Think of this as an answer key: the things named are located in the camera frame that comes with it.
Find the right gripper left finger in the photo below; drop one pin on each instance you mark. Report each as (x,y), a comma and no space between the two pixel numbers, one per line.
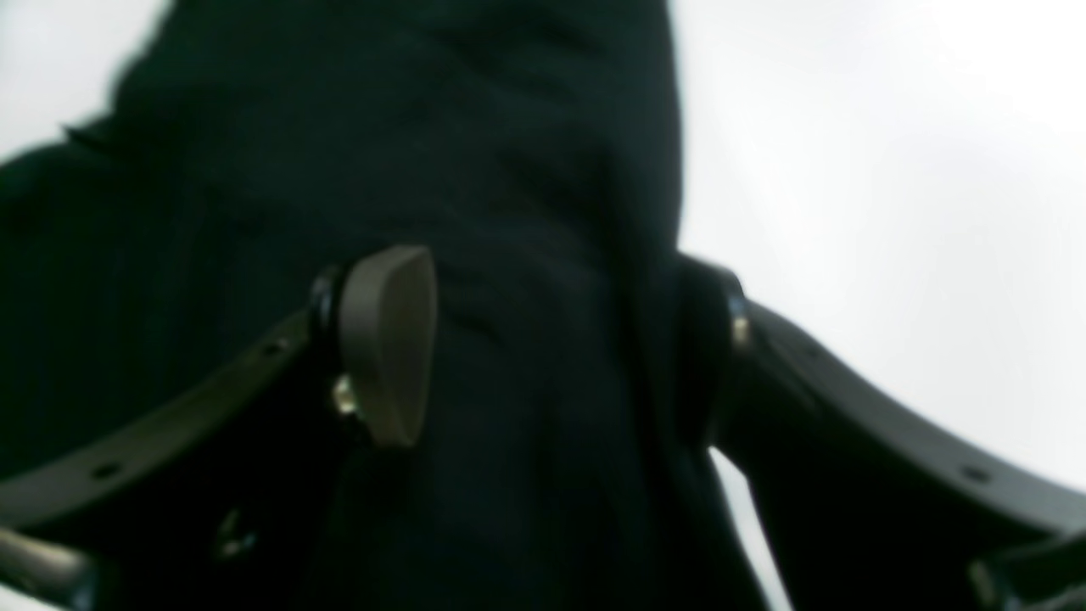
(216,500)

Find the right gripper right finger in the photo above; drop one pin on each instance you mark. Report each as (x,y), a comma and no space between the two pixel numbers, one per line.
(864,504)

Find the black T-shirt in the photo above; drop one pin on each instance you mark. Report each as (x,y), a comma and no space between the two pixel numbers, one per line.
(535,147)

